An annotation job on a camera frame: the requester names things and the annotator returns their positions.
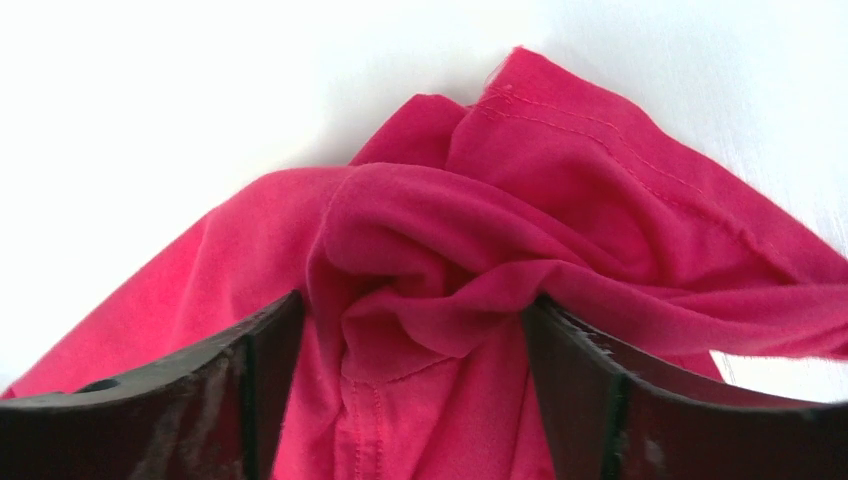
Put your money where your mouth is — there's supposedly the crimson red t-shirt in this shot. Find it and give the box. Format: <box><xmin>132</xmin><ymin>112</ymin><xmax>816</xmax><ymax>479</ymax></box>
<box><xmin>5</xmin><ymin>49</ymin><xmax>847</xmax><ymax>479</ymax></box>

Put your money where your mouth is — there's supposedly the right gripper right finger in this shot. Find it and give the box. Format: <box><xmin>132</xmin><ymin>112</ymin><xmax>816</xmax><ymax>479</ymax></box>
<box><xmin>522</xmin><ymin>296</ymin><xmax>847</xmax><ymax>479</ymax></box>

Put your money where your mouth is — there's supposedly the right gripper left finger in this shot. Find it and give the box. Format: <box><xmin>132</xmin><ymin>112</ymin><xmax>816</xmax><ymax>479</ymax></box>
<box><xmin>1</xmin><ymin>291</ymin><xmax>304</xmax><ymax>479</ymax></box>

